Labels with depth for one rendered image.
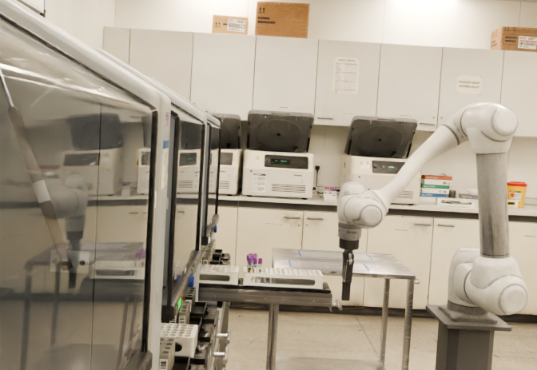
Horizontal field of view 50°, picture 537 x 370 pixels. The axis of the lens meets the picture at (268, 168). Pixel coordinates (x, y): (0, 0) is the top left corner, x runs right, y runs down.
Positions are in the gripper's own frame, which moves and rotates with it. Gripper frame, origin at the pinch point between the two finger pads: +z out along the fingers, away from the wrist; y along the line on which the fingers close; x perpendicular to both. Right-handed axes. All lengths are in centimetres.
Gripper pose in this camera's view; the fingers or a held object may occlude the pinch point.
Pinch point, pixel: (345, 291)
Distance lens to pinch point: 224.2
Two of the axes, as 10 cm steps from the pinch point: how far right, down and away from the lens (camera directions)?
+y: 0.2, 0.5, -10.0
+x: 10.0, 0.5, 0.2
